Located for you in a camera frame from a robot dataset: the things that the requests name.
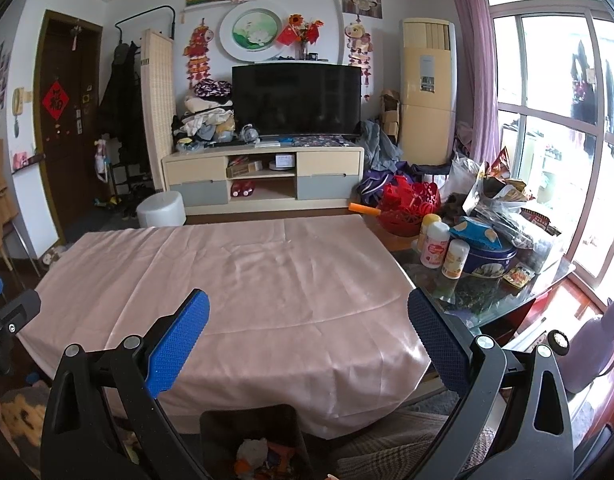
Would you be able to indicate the pink satin tablecloth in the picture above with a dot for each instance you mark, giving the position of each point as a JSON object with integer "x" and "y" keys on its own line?
{"x": 262, "y": 285}

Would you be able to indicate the blue round tin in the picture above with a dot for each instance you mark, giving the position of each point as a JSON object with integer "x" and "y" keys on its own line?
{"x": 487, "y": 255}

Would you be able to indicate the red bottle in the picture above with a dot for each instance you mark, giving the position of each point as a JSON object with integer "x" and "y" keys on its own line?
{"x": 249, "y": 189}
{"x": 235, "y": 190}

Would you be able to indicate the red fish hanging decoration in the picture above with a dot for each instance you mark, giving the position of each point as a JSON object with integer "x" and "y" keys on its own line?
{"x": 199, "y": 55}

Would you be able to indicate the cream standing air conditioner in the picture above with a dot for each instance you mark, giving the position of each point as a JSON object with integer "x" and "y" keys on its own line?
{"x": 429, "y": 110}

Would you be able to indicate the round lotus wall plaque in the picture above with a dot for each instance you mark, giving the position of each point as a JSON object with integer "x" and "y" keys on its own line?
{"x": 257, "y": 32}

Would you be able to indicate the white box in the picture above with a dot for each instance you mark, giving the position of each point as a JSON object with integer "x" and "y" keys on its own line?
{"x": 285, "y": 161}

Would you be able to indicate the brown wooden door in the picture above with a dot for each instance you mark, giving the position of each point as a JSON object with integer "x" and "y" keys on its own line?
{"x": 69, "y": 160}

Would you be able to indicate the grey plaid cloth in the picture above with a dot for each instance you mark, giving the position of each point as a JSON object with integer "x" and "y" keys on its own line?
{"x": 412, "y": 445}

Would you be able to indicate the red plastic basket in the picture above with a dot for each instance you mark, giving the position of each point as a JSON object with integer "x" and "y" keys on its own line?
{"x": 407, "y": 210}

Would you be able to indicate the cardboard boxes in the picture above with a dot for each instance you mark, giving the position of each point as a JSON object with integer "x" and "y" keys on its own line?
{"x": 389, "y": 115}

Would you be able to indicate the orange foam stick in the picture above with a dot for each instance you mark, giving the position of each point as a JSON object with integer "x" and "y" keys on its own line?
{"x": 364, "y": 210}

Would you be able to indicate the purple bag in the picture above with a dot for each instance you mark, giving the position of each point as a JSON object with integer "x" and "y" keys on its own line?
{"x": 379, "y": 185}

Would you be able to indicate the window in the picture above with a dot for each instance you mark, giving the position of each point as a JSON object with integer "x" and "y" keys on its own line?
{"x": 547, "y": 135}

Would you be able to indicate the wall intercom phone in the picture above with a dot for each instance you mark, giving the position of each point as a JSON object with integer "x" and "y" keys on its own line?
{"x": 19, "y": 102}

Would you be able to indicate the white board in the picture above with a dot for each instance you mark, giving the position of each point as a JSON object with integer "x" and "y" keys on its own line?
{"x": 37, "y": 220}

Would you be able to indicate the white bottle with pink label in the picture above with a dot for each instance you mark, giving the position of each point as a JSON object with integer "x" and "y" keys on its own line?
{"x": 435, "y": 247}

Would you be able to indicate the red diamond door paper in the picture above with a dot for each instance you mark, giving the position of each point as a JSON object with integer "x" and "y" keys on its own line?
{"x": 56, "y": 98}

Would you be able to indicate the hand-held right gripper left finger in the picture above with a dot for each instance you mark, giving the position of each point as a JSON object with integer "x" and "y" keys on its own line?
{"x": 179, "y": 340}

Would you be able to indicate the black television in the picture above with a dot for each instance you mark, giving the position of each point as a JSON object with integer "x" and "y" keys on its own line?
{"x": 297, "y": 100}

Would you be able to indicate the grey jacket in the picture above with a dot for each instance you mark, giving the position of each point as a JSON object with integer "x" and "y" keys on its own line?
{"x": 382, "y": 150}

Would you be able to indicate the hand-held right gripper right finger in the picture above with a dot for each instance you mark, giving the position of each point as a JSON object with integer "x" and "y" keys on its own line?
{"x": 437, "y": 340}

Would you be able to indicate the small white pink bag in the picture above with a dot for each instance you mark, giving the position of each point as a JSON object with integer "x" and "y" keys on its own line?
{"x": 103, "y": 160}

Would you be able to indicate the pile of snack bags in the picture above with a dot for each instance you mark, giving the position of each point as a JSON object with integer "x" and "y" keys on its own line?
{"x": 507, "y": 200}

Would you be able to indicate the small snack packet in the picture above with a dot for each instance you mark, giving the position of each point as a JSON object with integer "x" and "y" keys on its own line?
{"x": 518, "y": 276}

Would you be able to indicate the beige woven folding screen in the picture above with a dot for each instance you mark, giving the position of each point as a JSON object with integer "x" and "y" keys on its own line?
{"x": 157, "y": 110}

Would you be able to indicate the white plastic wrapper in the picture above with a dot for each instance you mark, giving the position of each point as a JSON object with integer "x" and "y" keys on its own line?
{"x": 252, "y": 450}

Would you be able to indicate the black trash bin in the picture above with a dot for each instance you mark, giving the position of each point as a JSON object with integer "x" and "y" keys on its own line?
{"x": 247, "y": 420}

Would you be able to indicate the yellow flat box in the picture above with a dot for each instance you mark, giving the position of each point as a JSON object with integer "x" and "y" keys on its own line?
{"x": 244, "y": 168}

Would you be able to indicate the printed mat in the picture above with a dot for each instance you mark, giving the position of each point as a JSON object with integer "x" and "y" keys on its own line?
{"x": 327, "y": 141}

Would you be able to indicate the pink hanging decoration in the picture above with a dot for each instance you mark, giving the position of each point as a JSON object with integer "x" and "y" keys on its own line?
{"x": 358, "y": 45}

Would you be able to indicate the orange plastic wrapper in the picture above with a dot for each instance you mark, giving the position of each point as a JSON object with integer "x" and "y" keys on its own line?
{"x": 278, "y": 460}

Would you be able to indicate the coat rack with dark coats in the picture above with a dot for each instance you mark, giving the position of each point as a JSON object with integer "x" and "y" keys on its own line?
{"x": 122, "y": 110}

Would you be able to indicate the pink curtain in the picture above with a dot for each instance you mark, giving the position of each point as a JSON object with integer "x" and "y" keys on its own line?
{"x": 472, "y": 60}

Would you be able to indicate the yellow patterned slipper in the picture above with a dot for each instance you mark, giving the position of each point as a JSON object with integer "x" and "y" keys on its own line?
{"x": 24, "y": 412}

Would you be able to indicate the vase with artificial flowers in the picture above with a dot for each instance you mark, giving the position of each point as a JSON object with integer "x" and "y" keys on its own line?
{"x": 304, "y": 35}

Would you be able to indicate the white round stool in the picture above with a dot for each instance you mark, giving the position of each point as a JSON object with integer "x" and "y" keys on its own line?
{"x": 162, "y": 210}

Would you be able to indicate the pile of folded clothes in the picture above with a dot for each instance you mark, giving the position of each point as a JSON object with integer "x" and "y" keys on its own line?
{"x": 207, "y": 115}

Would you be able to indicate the cream and grey TV cabinet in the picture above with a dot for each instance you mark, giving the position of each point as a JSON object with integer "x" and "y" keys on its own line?
{"x": 197, "y": 170}

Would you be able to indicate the purple thermos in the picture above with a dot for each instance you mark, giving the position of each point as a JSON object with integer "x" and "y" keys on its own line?
{"x": 594, "y": 350}

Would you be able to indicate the white bottle with yellow lid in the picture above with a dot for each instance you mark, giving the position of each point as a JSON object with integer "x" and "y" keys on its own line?
{"x": 455, "y": 260}
{"x": 426, "y": 225}

